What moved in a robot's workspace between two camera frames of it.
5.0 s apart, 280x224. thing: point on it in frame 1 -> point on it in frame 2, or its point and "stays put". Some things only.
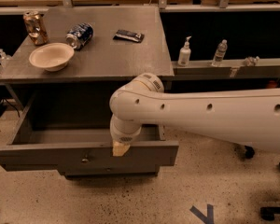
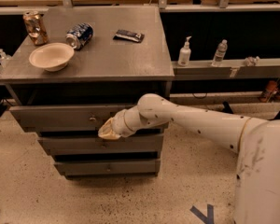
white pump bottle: (185, 54) stays put
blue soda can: (79, 35) stays put
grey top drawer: (35, 147) -> (64, 116)
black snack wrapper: (124, 35) stays put
